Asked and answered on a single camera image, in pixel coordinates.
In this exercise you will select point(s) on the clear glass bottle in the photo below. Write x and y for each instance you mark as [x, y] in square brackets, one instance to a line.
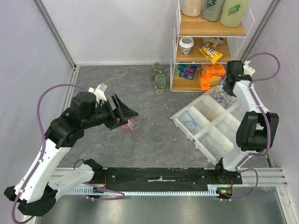
[155, 70]
[160, 81]

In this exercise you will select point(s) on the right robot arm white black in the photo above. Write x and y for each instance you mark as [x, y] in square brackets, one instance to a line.
[256, 132]

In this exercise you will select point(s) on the yellow candy bag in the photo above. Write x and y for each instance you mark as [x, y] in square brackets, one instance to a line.
[212, 55]

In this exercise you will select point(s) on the orange snack boxes stack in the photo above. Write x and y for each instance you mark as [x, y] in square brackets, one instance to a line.
[210, 75]

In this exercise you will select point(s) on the grey green bottle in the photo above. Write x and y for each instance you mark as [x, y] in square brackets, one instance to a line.
[212, 10]

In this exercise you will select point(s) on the beige jar on shelf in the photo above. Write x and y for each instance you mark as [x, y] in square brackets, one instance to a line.
[192, 8]

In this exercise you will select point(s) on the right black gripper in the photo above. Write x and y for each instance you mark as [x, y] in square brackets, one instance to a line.
[229, 88]

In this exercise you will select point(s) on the white paper coffee cup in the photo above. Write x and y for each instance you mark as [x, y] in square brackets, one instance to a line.
[186, 43]

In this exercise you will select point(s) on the front clear glass bottle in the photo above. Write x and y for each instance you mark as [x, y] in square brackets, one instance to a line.
[160, 81]

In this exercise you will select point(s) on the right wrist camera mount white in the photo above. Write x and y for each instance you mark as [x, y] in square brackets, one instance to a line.
[248, 70]

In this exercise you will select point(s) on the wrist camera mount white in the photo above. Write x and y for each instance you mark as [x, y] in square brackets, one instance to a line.
[99, 92]
[248, 70]

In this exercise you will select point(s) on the blue sponge package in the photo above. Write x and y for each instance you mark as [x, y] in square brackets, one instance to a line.
[186, 71]

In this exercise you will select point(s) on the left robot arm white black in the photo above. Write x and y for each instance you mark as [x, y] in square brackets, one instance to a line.
[36, 194]

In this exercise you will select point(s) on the white compartment tray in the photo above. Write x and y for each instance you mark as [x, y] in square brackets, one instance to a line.
[211, 121]

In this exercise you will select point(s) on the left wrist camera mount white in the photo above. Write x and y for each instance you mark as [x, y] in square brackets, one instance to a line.
[99, 92]

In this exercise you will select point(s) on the white wire shelf rack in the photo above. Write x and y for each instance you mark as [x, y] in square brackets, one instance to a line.
[234, 40]

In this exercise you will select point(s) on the light blue cable duct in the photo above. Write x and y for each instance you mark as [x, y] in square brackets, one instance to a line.
[84, 190]

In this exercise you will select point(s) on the rear clear glass bottle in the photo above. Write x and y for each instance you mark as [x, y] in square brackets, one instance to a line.
[155, 70]

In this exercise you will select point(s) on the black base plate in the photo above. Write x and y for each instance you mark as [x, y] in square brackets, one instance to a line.
[163, 179]

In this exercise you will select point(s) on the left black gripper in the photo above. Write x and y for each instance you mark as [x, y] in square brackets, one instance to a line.
[125, 112]

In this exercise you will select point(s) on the light green bottle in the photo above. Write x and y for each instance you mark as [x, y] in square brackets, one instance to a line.
[233, 12]

